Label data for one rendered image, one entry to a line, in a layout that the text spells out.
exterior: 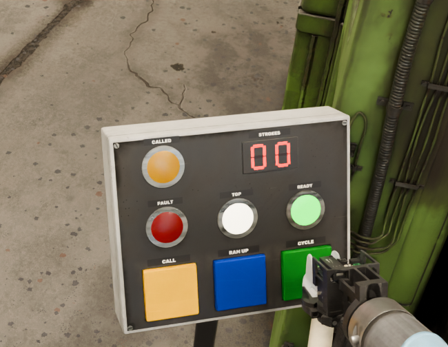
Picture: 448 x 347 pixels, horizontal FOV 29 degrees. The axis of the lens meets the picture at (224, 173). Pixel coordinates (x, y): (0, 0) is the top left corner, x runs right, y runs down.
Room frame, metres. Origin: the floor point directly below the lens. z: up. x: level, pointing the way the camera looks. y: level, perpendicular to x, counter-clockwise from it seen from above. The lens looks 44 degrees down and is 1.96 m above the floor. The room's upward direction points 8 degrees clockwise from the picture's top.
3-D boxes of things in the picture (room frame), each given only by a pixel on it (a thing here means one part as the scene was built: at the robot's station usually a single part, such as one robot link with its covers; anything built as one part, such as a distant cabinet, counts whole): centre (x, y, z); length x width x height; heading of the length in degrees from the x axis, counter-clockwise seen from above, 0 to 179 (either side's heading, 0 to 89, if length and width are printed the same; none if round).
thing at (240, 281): (0.78, -0.04, 1.01); 0.07 x 0.05 x 0.07; 110
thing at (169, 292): (0.74, 0.05, 1.01); 0.07 x 0.05 x 0.07; 110
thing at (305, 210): (0.85, -0.12, 1.09); 0.05 x 0.03 x 0.04; 85
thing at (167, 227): (0.79, 0.07, 1.09); 0.05 x 0.03 x 0.04; 85
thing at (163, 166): (0.83, 0.08, 1.16); 0.05 x 0.03 x 0.04; 85
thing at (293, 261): (0.81, -0.14, 1.01); 0.07 x 0.05 x 0.07; 110
